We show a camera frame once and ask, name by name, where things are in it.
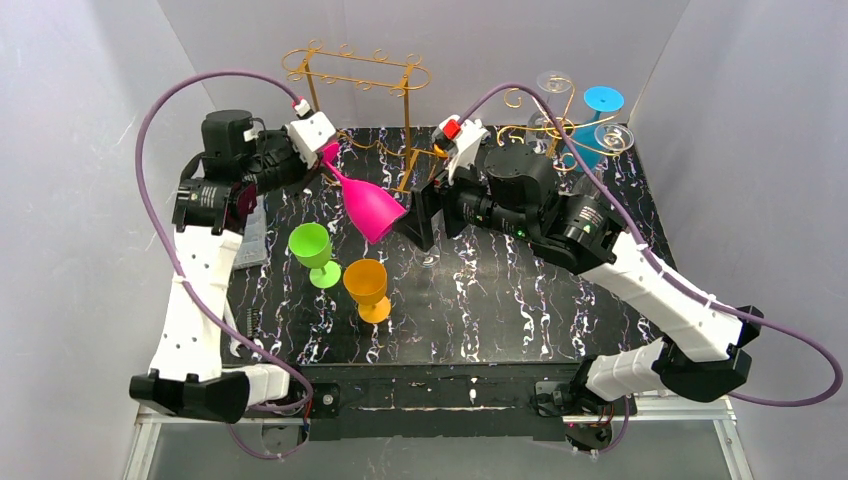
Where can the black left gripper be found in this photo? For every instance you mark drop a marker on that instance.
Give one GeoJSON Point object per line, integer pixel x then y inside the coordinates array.
{"type": "Point", "coordinates": [304, 165]}

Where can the black bit strip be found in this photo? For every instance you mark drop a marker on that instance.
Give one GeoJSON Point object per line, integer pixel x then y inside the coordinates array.
{"type": "Point", "coordinates": [252, 321]}

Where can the blue plastic wine glass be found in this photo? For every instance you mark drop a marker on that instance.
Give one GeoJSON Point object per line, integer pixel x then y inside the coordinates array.
{"type": "Point", "coordinates": [604, 101]}

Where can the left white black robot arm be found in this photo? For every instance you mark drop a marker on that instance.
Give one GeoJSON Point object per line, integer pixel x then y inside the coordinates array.
{"type": "Point", "coordinates": [218, 190]}

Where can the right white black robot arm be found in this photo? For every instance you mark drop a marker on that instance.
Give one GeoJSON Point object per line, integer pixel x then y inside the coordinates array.
{"type": "Point", "coordinates": [701, 353]}

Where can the magenta plastic wine glass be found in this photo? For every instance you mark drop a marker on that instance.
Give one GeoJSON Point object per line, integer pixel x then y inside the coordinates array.
{"type": "Point", "coordinates": [372, 210]}

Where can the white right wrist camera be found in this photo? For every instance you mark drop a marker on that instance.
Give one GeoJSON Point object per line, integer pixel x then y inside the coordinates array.
{"type": "Point", "coordinates": [459, 141]}

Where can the clear plastic screw box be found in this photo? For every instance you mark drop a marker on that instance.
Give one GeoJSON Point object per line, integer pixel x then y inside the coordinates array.
{"type": "Point", "coordinates": [253, 251]}

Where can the green plastic wine glass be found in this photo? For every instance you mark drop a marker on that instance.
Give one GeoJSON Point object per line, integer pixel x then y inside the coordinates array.
{"type": "Point", "coordinates": [310, 243]}

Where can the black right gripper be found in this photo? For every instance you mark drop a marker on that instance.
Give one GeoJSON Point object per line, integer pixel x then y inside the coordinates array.
{"type": "Point", "coordinates": [431, 211]}

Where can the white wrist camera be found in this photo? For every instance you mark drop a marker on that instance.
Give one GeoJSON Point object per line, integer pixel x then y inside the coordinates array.
{"type": "Point", "coordinates": [310, 133]}
{"type": "Point", "coordinates": [459, 141]}

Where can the orange plastic wine glass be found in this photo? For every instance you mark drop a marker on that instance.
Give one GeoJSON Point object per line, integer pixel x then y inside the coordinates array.
{"type": "Point", "coordinates": [366, 281]}

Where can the gold rectangular hanging rack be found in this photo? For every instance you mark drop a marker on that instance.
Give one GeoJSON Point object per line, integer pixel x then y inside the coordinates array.
{"type": "Point", "coordinates": [365, 90]}

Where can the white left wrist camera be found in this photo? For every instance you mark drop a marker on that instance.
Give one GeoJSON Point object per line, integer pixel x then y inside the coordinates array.
{"type": "Point", "coordinates": [310, 133]}

